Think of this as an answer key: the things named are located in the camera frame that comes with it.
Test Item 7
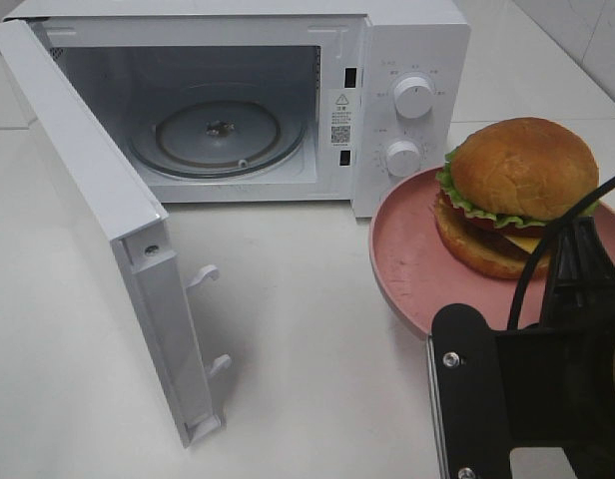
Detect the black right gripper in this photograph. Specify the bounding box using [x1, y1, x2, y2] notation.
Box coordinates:
[497, 218, 615, 478]

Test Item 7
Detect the burger with lettuce and cheese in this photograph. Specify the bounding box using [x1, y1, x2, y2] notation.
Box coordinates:
[433, 118, 599, 279]

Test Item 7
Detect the upper white power knob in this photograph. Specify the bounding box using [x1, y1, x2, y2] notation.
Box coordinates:
[392, 72, 435, 119]

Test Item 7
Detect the white microwave oven body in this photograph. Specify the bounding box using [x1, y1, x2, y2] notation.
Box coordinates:
[0, 1, 470, 218]

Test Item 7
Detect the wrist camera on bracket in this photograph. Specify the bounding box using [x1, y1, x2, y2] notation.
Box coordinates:
[426, 303, 575, 478]

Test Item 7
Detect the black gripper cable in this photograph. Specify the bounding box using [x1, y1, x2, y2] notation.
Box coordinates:
[506, 168, 615, 333]

